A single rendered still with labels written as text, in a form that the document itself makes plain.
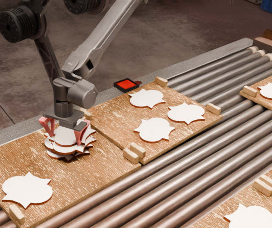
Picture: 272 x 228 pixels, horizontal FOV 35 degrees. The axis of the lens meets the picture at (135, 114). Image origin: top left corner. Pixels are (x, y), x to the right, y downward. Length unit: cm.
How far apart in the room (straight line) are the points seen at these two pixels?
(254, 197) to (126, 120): 52
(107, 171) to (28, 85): 246
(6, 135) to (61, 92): 37
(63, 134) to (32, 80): 243
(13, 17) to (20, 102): 118
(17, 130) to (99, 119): 29
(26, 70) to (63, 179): 272
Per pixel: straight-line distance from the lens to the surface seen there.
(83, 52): 125
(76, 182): 127
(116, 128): 148
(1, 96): 358
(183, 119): 154
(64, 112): 125
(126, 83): 177
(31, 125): 155
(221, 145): 150
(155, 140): 142
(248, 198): 128
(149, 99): 164
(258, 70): 204
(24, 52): 429
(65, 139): 133
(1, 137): 151
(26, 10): 247
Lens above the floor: 178
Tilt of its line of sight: 33 degrees down
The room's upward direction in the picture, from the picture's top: 3 degrees clockwise
